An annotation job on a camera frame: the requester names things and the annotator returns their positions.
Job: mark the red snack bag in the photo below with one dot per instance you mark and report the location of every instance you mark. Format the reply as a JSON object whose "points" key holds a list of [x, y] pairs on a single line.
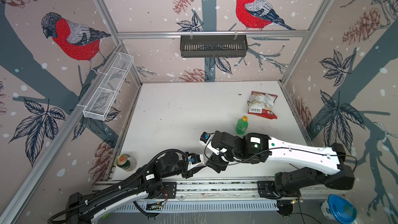
{"points": [[262, 104]]}

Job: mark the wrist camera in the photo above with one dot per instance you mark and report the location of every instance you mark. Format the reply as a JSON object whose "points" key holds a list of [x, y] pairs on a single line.
{"points": [[211, 143], [197, 158]]}

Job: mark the green plastic bottle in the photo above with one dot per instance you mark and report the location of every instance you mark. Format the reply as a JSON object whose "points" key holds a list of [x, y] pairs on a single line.
{"points": [[241, 127]]}

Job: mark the blue lidded container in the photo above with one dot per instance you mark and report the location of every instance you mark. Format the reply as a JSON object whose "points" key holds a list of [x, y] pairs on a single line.
{"points": [[338, 209]]}

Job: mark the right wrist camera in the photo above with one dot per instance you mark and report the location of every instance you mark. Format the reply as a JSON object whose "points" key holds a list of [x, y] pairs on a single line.
{"points": [[211, 143]]}

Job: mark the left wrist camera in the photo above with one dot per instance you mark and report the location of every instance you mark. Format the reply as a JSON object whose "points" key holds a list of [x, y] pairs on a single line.
{"points": [[197, 158]]}

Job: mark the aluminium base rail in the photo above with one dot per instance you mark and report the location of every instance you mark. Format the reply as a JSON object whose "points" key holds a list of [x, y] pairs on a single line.
{"points": [[225, 189]]}

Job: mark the green tin can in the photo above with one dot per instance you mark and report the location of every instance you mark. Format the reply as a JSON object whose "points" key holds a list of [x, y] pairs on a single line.
{"points": [[125, 162]]}

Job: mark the white wire basket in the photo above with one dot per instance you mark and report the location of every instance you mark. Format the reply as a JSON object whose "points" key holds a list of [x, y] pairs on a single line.
{"points": [[100, 103]]}

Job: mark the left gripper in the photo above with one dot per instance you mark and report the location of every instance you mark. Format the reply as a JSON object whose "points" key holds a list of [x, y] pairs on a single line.
{"points": [[186, 168]]}

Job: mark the black hanging basket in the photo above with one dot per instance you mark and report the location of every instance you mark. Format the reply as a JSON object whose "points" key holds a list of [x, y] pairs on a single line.
{"points": [[213, 46]]}

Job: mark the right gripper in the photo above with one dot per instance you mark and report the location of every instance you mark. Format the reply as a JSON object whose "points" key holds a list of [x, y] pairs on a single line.
{"points": [[216, 157]]}

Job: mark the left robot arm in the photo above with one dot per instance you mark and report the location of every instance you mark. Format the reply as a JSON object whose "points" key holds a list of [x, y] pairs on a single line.
{"points": [[146, 182]]}

